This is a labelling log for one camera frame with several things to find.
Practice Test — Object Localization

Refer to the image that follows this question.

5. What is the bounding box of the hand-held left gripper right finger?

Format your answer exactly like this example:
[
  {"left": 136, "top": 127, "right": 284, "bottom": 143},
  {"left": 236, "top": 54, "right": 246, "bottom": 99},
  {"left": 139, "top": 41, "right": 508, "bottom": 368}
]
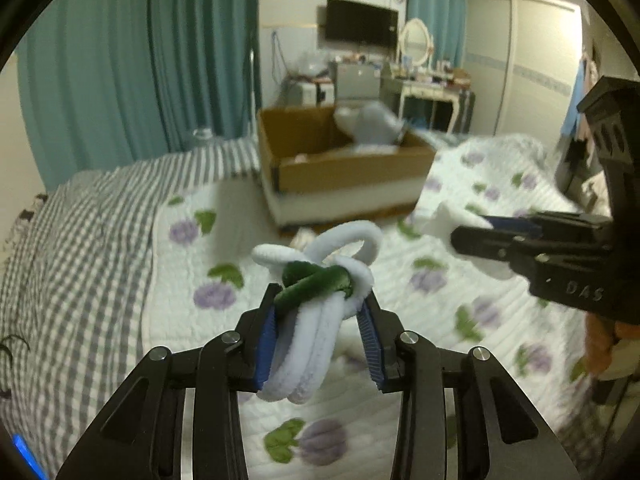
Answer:
[{"left": 356, "top": 294, "right": 577, "bottom": 480}]

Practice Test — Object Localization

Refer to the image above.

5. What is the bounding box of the person's right forearm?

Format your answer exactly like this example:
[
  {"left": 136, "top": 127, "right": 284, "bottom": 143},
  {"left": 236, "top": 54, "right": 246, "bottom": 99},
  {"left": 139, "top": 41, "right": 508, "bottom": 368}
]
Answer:
[{"left": 584, "top": 314, "right": 640, "bottom": 382}]

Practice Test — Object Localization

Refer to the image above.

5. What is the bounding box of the oval white vanity mirror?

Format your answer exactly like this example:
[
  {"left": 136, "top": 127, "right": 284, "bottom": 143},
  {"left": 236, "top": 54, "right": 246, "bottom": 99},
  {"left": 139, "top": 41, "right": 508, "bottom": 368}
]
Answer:
[{"left": 398, "top": 18, "right": 435, "bottom": 69}]

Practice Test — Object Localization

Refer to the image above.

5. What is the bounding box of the wide teal curtain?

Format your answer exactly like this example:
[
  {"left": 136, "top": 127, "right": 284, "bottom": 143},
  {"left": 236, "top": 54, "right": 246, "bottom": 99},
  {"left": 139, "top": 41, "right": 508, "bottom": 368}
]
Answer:
[{"left": 15, "top": 0, "right": 261, "bottom": 194}]

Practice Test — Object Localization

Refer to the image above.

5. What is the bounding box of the hanging blue garment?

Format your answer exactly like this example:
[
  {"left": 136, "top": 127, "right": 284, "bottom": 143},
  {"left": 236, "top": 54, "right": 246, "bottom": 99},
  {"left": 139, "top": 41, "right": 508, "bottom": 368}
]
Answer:
[{"left": 559, "top": 49, "right": 602, "bottom": 137}]

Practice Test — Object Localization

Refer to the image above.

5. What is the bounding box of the white small appliance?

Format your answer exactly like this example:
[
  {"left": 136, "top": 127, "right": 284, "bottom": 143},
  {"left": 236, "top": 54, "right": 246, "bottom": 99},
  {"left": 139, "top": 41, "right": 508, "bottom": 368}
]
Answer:
[{"left": 287, "top": 80, "right": 336, "bottom": 109}]

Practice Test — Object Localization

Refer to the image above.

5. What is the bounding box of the white dressing table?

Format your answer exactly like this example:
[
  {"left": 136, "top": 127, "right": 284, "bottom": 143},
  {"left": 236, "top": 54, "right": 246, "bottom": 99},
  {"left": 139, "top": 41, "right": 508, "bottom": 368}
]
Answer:
[{"left": 397, "top": 67, "right": 476, "bottom": 134}]

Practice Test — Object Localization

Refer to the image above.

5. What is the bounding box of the grey checked bed sheet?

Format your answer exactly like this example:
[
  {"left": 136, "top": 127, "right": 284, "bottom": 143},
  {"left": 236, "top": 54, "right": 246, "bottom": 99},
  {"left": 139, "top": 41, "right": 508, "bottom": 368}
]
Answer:
[{"left": 0, "top": 136, "right": 262, "bottom": 480}]

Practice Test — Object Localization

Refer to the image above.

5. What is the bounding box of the black wall television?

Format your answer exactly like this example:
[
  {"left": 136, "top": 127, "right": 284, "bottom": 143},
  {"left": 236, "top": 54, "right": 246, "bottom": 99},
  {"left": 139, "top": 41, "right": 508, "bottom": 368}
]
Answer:
[{"left": 324, "top": 0, "right": 400, "bottom": 51}]

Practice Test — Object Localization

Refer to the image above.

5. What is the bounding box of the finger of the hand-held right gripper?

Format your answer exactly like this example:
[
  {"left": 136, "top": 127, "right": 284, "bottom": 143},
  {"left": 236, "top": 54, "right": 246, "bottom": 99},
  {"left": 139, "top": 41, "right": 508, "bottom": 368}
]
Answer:
[
  {"left": 450, "top": 226, "right": 547, "bottom": 267},
  {"left": 479, "top": 214, "right": 545, "bottom": 237}
]

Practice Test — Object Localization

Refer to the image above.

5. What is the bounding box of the white chenille bundle green wrap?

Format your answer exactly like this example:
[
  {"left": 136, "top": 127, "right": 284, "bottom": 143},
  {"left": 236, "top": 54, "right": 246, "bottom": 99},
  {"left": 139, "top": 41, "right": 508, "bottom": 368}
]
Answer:
[{"left": 251, "top": 220, "right": 383, "bottom": 405}]

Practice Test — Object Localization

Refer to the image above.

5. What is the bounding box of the narrow teal curtain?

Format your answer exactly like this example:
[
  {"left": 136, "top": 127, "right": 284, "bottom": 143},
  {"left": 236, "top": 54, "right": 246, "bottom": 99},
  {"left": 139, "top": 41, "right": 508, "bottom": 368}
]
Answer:
[{"left": 405, "top": 0, "right": 469, "bottom": 69}]

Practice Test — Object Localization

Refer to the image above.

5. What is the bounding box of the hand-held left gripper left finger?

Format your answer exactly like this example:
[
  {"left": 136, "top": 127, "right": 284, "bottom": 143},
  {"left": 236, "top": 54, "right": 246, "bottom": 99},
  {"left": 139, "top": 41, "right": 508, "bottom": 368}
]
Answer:
[{"left": 56, "top": 283, "right": 284, "bottom": 480}]

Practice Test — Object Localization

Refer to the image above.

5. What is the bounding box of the clear plastic bag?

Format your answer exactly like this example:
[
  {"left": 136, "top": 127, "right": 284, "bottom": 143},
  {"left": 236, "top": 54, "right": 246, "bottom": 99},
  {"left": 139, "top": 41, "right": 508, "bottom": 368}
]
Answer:
[{"left": 294, "top": 52, "right": 332, "bottom": 80}]

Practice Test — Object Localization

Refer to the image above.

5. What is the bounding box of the grey white plush toy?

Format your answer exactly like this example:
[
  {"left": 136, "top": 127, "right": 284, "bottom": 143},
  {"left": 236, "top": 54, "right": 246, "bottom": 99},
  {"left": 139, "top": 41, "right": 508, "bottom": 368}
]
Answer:
[{"left": 333, "top": 100, "right": 409, "bottom": 149}]

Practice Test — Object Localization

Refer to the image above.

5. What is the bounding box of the white wardrobe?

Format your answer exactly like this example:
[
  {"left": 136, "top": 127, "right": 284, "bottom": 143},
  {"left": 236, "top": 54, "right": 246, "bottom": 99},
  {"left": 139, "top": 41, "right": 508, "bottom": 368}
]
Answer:
[{"left": 462, "top": 0, "right": 584, "bottom": 137}]

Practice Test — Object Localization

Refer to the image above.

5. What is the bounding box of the brown cardboard box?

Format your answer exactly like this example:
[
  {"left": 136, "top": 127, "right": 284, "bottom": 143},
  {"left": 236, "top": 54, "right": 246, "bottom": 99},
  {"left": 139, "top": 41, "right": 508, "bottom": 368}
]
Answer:
[{"left": 256, "top": 104, "right": 437, "bottom": 229}]

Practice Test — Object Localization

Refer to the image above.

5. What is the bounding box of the grey mini fridge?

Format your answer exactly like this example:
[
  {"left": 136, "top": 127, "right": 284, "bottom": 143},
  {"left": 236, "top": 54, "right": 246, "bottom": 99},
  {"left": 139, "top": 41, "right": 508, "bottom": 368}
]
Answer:
[{"left": 333, "top": 62, "right": 384, "bottom": 104}]

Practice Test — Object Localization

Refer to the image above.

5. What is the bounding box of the white floral quilt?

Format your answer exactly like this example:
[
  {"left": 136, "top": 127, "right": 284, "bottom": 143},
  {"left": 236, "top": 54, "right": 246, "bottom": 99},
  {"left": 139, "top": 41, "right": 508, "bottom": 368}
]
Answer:
[{"left": 144, "top": 132, "right": 617, "bottom": 480}]

